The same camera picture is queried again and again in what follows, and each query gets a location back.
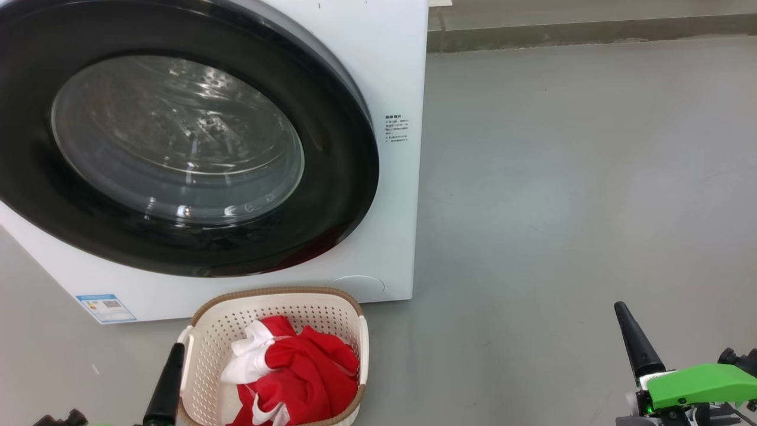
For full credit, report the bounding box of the cream perforated laundry basket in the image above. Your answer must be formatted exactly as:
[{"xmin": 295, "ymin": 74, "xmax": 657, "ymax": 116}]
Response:
[{"xmin": 176, "ymin": 286, "xmax": 370, "ymax": 426}]

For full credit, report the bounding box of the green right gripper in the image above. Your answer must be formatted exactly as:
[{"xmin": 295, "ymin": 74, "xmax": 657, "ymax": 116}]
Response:
[{"xmin": 613, "ymin": 301, "xmax": 757, "ymax": 426}]

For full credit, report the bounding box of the white front-load washing machine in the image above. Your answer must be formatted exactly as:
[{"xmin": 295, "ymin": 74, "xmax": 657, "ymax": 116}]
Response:
[{"xmin": 0, "ymin": 0, "xmax": 430, "ymax": 325}]

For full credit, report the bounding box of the blue energy label sticker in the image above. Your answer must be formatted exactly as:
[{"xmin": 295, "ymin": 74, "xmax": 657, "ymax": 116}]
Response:
[{"xmin": 75, "ymin": 293, "xmax": 138, "ymax": 324}]

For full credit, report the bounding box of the black glass washing machine door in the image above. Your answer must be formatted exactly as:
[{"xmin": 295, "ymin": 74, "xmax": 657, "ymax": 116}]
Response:
[{"xmin": 0, "ymin": 0, "xmax": 381, "ymax": 278}]

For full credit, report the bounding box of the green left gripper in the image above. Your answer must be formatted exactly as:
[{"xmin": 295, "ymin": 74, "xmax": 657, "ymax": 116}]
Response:
[{"xmin": 88, "ymin": 341, "xmax": 186, "ymax": 426}]

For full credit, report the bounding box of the printed text label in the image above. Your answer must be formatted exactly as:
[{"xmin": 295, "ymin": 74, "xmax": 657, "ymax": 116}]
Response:
[{"xmin": 384, "ymin": 114, "xmax": 410, "ymax": 145}]

